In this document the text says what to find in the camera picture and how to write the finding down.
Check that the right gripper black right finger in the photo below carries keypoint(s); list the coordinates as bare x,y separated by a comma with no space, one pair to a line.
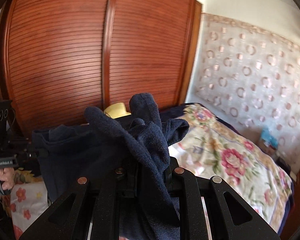
212,209

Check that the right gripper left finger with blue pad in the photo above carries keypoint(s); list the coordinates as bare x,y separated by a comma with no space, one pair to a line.
88,210

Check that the navy blue printed t-shirt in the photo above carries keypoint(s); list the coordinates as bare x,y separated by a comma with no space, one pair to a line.
138,145

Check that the left hand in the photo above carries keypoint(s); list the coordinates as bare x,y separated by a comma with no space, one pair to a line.
7,178

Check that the floral beige blanket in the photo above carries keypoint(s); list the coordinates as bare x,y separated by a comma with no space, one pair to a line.
213,148

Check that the white red-flower bed sheet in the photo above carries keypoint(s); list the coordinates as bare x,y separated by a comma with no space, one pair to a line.
26,202

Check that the blue box at headboard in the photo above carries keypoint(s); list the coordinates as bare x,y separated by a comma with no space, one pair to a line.
267,143

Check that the yellow plush toy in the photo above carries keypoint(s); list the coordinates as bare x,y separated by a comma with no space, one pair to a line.
116,110

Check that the wooden louvered wardrobe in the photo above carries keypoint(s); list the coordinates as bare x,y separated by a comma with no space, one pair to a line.
58,57

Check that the sheer circle-pattern curtain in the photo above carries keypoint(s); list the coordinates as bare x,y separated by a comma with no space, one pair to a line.
250,78

